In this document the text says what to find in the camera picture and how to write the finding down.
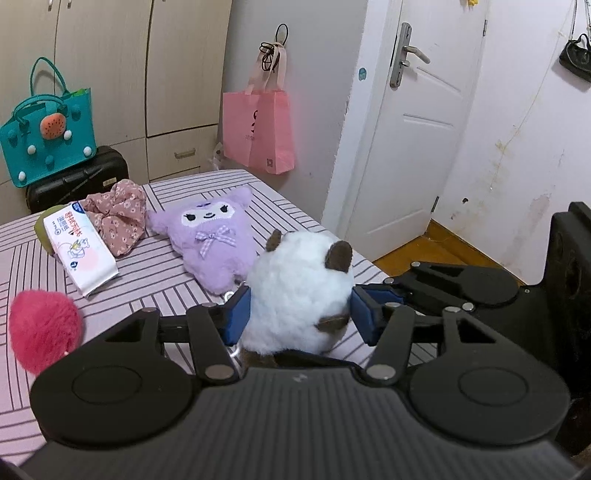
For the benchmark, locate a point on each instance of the black suitcase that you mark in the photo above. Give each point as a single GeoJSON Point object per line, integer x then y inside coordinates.
{"type": "Point", "coordinates": [106, 166]}

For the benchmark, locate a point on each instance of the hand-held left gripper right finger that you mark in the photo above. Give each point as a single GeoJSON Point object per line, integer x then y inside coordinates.
{"type": "Point", "coordinates": [364, 318]}

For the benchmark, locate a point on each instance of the pink fluffy pompom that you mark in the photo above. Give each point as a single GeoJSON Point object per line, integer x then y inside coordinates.
{"type": "Point", "coordinates": [44, 327]}

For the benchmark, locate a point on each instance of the purple plush toy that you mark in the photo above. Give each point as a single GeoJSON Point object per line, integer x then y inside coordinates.
{"type": "Point", "coordinates": [207, 258]}

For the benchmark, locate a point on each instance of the green plush toy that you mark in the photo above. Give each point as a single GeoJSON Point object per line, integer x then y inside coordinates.
{"type": "Point", "coordinates": [42, 230]}

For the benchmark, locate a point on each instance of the clear plastic bag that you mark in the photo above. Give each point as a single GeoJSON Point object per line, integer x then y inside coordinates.
{"type": "Point", "coordinates": [217, 157]}

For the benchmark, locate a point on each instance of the small white tissue packet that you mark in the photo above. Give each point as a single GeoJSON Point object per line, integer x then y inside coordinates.
{"type": "Point", "coordinates": [83, 254]}

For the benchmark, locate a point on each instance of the pink shopping bag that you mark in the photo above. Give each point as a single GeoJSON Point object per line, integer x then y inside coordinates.
{"type": "Point", "coordinates": [258, 129]}

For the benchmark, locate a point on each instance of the striped tablecloth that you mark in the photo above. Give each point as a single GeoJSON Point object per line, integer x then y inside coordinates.
{"type": "Point", "coordinates": [152, 277]}

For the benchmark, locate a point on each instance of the teal round sticker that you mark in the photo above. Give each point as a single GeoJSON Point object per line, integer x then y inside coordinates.
{"type": "Point", "coordinates": [362, 74]}

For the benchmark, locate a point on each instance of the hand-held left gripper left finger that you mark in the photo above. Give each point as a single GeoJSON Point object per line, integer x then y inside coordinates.
{"type": "Point", "coordinates": [238, 314]}

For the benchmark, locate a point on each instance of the pink floral scrunchie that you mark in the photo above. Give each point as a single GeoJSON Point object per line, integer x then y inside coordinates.
{"type": "Point", "coordinates": [120, 217]}

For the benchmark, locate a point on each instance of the black hanging bag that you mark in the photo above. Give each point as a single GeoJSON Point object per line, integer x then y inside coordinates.
{"type": "Point", "coordinates": [577, 60]}

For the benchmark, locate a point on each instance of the beige wardrobe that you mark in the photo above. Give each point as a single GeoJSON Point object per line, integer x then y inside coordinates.
{"type": "Point", "coordinates": [115, 69]}

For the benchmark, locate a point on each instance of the teal felt handbag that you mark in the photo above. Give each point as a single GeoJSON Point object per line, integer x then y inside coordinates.
{"type": "Point", "coordinates": [78, 120]}

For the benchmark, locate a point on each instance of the white door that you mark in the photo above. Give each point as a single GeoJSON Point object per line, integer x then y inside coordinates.
{"type": "Point", "coordinates": [425, 161]}

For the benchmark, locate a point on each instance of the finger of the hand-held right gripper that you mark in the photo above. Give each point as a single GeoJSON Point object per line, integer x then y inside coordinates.
{"type": "Point", "coordinates": [374, 290]}

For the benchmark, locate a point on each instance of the white round plush toy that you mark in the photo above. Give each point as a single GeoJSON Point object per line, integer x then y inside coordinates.
{"type": "Point", "coordinates": [295, 295]}

